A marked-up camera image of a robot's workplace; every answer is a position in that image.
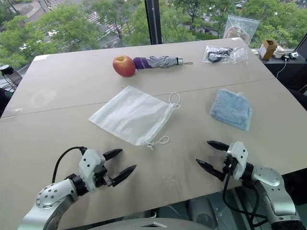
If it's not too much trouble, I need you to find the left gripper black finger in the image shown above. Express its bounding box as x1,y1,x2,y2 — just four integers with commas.
103,149,123,161
111,164,137,188

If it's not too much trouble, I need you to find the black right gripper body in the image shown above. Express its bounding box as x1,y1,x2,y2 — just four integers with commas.
222,155,237,177

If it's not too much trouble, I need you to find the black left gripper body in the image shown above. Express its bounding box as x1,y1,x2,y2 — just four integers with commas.
94,165,114,189

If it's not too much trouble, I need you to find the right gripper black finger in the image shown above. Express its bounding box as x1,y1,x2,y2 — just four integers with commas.
207,140,230,152
196,158,226,181

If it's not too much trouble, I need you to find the light blue folded towel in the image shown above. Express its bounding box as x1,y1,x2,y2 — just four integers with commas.
209,88,253,132

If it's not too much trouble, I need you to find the clear bag with black item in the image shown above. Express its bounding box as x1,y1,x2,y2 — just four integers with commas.
202,45,248,65

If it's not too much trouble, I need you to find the clear zip bag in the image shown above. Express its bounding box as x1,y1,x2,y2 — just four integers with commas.
223,14,260,46

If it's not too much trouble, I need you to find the dark rounded shape under table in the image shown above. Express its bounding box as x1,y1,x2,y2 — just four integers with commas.
186,195,227,230

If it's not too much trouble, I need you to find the red yellow apple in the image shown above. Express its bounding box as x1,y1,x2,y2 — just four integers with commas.
112,55,137,78

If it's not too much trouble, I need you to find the grey purple folded umbrella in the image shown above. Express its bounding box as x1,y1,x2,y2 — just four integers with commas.
133,56,194,70

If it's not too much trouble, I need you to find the dark side counter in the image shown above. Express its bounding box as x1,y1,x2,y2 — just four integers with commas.
260,31,307,93

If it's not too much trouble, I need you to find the small open cardboard box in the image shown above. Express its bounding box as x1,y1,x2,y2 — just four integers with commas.
259,39,279,60

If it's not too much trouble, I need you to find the white folded cloth pile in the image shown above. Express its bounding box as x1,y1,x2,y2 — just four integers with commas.
273,46,287,59

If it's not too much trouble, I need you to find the small white charger device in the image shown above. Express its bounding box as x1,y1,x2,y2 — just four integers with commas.
281,52,300,60

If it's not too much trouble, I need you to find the round black stand object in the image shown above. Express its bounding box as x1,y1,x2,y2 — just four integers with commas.
0,64,24,93

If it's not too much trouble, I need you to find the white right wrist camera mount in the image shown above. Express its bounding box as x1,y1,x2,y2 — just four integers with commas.
226,141,248,181

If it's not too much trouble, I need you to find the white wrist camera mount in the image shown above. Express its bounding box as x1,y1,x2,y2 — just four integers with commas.
78,149,106,193
226,141,248,181

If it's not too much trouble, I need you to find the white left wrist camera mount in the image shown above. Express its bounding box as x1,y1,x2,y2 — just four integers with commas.
78,149,106,193

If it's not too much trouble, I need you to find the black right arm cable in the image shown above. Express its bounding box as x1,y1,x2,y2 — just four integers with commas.
222,165,267,228

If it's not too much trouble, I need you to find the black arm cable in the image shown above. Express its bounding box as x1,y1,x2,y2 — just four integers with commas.
222,165,267,228
52,146,87,184

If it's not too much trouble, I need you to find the white drawstring bag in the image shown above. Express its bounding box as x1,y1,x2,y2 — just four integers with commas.
88,85,182,150

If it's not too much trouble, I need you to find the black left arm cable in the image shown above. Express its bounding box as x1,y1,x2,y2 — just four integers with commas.
52,146,87,184

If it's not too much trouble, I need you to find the thin white cable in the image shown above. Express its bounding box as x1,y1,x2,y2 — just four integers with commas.
275,58,289,80

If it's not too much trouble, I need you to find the black window frame post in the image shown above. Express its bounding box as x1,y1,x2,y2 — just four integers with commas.
144,0,164,45

